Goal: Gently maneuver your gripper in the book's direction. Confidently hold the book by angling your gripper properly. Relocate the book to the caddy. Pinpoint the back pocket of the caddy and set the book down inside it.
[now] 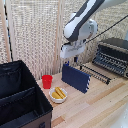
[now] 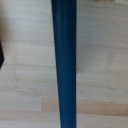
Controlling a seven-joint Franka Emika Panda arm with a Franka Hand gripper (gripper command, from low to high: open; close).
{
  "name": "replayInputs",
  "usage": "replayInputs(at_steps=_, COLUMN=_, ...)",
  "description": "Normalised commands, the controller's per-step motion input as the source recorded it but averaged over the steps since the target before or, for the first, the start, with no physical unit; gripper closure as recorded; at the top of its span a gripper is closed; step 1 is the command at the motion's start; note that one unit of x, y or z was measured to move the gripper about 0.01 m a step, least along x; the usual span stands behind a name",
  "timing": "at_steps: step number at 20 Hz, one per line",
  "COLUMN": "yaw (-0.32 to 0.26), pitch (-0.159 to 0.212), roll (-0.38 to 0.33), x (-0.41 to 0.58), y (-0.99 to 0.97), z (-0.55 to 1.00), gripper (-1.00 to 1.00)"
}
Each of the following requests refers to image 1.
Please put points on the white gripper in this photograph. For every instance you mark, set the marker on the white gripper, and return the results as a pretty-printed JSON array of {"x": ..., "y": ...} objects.
[{"x": 71, "y": 50}]

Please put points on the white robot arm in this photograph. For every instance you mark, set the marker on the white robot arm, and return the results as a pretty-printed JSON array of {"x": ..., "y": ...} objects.
[{"x": 80, "y": 25}]

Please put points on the red plastic cup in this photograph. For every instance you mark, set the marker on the red plastic cup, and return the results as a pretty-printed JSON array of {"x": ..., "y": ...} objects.
[{"x": 47, "y": 81}]

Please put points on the yellow food piece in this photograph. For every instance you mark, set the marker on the yellow food piece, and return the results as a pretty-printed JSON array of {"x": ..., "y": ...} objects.
[
  {"x": 55, "y": 95},
  {"x": 60, "y": 92}
]

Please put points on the white bowl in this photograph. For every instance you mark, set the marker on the white bowl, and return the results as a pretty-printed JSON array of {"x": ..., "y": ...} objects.
[{"x": 58, "y": 97}]

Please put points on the black toaster oven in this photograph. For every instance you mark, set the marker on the black toaster oven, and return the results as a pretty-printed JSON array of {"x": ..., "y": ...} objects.
[{"x": 113, "y": 55}]

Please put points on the beige woven screen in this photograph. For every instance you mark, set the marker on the beige woven screen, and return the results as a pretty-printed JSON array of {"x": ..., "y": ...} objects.
[{"x": 33, "y": 30}]

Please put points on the black fabric storage box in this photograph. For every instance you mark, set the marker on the black fabric storage box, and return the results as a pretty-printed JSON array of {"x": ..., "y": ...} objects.
[{"x": 20, "y": 96}]

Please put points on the light wooden post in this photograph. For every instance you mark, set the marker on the light wooden post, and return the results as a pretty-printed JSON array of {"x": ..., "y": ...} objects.
[{"x": 60, "y": 33}]

